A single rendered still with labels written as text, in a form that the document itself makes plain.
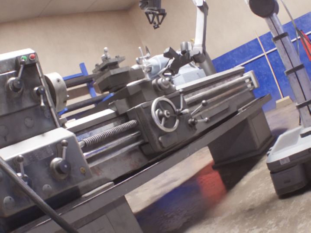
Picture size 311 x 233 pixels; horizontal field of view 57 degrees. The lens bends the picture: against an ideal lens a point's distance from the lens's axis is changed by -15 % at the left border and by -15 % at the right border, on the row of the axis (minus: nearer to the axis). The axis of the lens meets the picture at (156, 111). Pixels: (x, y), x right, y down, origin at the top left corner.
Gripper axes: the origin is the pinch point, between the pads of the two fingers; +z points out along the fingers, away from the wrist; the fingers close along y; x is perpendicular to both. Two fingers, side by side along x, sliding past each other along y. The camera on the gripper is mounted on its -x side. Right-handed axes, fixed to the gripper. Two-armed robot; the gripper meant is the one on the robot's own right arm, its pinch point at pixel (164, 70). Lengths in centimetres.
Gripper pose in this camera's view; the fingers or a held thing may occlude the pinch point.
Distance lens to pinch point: 190.1
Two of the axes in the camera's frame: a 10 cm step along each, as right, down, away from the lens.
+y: -2.5, 7.6, -6.0
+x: 7.0, 5.7, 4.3
